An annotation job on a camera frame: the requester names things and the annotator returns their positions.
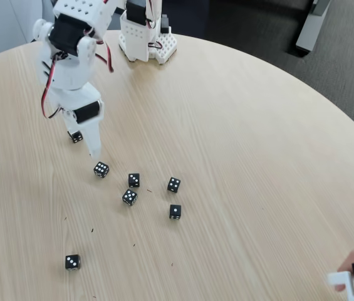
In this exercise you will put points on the grey desk leg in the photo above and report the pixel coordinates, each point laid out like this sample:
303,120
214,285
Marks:
309,28

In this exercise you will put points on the dark grey chair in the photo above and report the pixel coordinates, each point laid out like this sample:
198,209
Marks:
114,22

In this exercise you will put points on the black die white pips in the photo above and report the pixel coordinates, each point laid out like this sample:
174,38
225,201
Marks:
173,185
77,137
101,169
133,180
72,262
175,212
129,197

